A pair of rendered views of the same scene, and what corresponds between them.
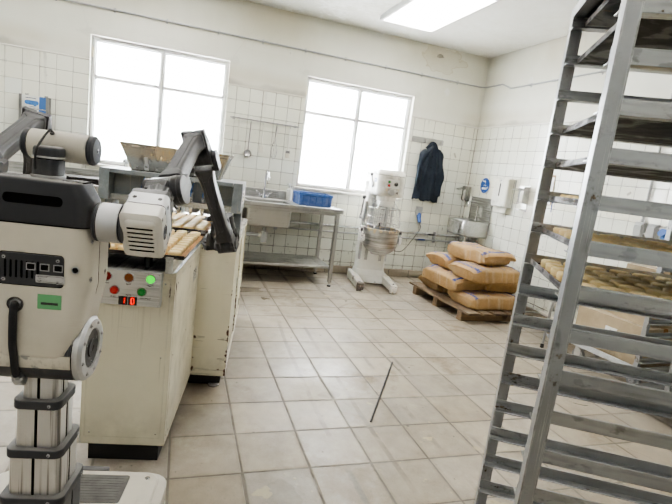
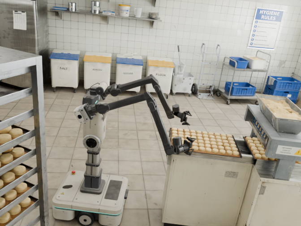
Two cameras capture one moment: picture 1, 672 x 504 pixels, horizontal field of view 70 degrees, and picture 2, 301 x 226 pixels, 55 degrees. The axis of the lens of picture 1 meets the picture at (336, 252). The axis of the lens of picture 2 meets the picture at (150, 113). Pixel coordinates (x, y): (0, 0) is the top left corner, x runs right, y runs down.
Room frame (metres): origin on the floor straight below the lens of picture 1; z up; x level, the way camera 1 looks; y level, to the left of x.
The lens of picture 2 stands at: (1.98, -1.49, 2.08)
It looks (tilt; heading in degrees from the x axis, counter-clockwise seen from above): 23 degrees down; 100
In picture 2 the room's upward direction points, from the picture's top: 6 degrees clockwise
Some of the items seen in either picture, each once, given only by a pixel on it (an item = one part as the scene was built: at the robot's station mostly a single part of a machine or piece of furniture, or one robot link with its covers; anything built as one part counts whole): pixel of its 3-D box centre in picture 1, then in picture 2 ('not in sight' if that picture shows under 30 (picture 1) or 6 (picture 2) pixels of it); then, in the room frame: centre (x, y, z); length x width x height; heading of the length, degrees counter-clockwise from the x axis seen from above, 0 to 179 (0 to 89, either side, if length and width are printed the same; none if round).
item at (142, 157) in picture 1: (179, 161); (279, 113); (2.64, 0.92, 1.25); 0.56 x 0.29 x 0.14; 99
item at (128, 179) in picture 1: (176, 205); (272, 139); (2.64, 0.92, 1.01); 0.72 x 0.33 x 0.34; 99
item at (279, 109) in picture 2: not in sight; (280, 110); (2.64, 0.91, 1.28); 0.54 x 0.27 x 0.06; 99
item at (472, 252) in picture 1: (478, 253); not in sight; (5.16, -1.55, 0.62); 0.72 x 0.42 x 0.17; 25
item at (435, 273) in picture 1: (452, 277); not in sight; (5.13, -1.31, 0.32); 0.72 x 0.42 x 0.17; 23
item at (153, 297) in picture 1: (129, 287); (169, 150); (1.78, 0.78, 0.77); 0.24 x 0.04 x 0.14; 99
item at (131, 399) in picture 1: (147, 332); (203, 184); (2.14, 0.84, 0.45); 0.70 x 0.34 x 0.90; 9
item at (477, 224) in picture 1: (471, 218); not in sight; (6.09, -1.66, 0.93); 0.99 x 0.38 x 1.09; 19
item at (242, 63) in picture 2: not in sight; (238, 62); (2.60, 4.85, 0.87); 0.40 x 0.30 x 0.16; 112
